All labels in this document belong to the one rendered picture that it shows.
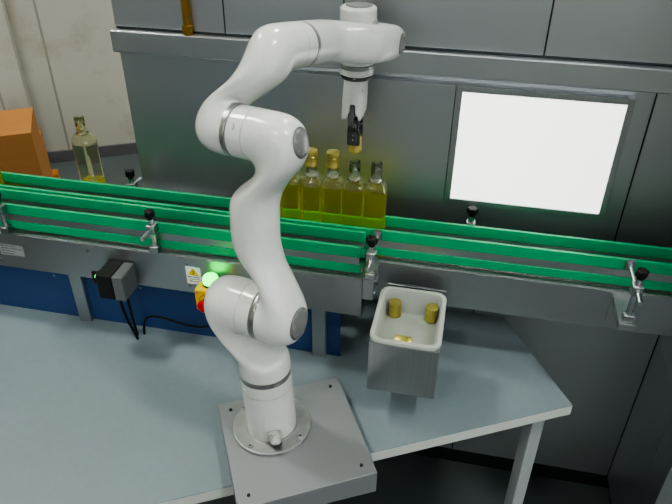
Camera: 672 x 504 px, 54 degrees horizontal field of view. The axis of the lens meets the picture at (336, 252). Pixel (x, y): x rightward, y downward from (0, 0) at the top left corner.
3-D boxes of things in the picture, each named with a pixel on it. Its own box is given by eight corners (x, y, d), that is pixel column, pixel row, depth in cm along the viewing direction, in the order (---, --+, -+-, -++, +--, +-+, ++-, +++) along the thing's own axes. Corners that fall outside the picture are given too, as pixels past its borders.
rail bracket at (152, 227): (165, 250, 183) (158, 208, 175) (153, 265, 177) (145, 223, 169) (151, 248, 183) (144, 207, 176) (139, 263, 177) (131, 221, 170)
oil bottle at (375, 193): (384, 243, 186) (388, 175, 174) (381, 254, 181) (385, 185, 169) (364, 241, 187) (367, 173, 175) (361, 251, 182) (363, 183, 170)
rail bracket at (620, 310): (623, 317, 174) (645, 246, 162) (632, 360, 161) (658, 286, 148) (604, 314, 175) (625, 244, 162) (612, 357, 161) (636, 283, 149)
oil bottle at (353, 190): (364, 241, 187) (366, 173, 175) (360, 251, 182) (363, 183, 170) (345, 238, 188) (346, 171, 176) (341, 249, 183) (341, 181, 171)
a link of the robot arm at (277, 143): (254, 314, 151) (316, 335, 144) (223, 340, 141) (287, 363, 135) (248, 97, 128) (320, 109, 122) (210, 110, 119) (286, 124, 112)
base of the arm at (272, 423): (317, 448, 155) (313, 393, 145) (237, 464, 152) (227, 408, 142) (303, 391, 171) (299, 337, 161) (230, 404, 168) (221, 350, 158)
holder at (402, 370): (442, 329, 187) (447, 285, 178) (433, 399, 165) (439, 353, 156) (382, 320, 190) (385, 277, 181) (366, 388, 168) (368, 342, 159)
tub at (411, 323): (444, 318, 178) (447, 293, 173) (437, 376, 160) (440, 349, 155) (380, 309, 181) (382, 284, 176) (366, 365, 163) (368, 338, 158)
